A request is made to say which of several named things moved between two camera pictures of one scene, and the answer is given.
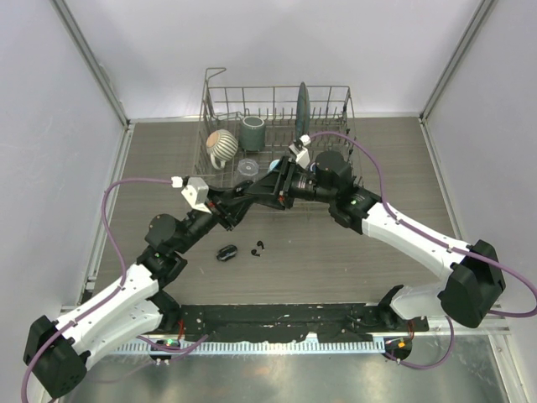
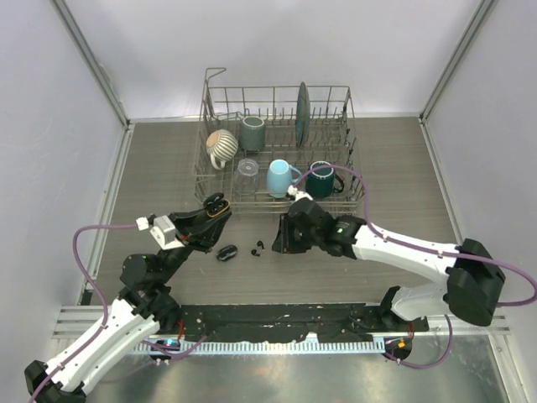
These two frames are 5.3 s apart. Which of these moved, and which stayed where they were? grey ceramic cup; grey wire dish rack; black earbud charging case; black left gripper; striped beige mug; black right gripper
Moved: black left gripper; black right gripper
Stayed: striped beige mug; grey ceramic cup; grey wire dish rack; black earbud charging case
